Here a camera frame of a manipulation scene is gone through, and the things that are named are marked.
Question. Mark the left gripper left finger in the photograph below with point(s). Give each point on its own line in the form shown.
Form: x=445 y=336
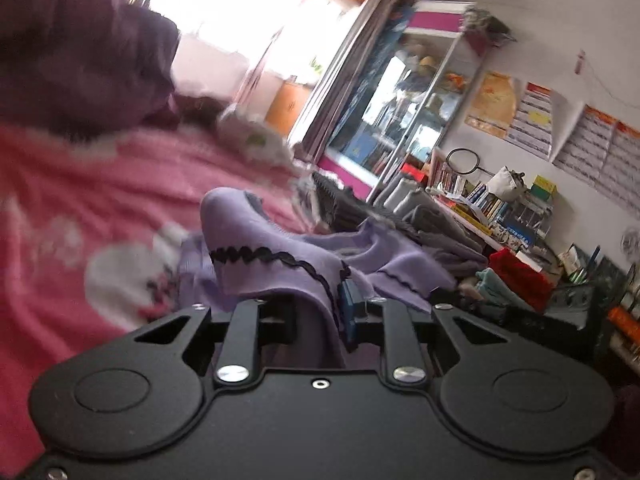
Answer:
x=254 y=324

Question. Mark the floral white pillow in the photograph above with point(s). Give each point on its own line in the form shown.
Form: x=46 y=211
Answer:
x=251 y=138

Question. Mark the grey striped curtain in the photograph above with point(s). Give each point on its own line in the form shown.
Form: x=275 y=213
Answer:
x=332 y=95

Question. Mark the glass display cabinet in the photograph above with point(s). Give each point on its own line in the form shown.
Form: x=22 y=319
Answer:
x=408 y=93

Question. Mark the cluttered desk with books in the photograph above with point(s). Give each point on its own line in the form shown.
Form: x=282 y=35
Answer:
x=574 y=288

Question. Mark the badminton racket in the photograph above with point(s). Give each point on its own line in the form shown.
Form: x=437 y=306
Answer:
x=464 y=161

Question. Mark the lavender purple garment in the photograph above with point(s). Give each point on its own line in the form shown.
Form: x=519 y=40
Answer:
x=241 y=253

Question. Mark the red cloth on desk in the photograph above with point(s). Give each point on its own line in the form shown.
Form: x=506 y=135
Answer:
x=530 y=285

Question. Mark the dark purple quilt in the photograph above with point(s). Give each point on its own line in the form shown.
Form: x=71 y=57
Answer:
x=85 y=67

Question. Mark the pink floral fleece blanket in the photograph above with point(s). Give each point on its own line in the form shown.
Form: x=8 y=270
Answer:
x=90 y=243

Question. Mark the wall poster charts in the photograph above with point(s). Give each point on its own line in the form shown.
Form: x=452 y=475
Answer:
x=590 y=145

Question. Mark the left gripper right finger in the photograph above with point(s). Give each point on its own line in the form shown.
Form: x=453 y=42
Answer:
x=387 y=324

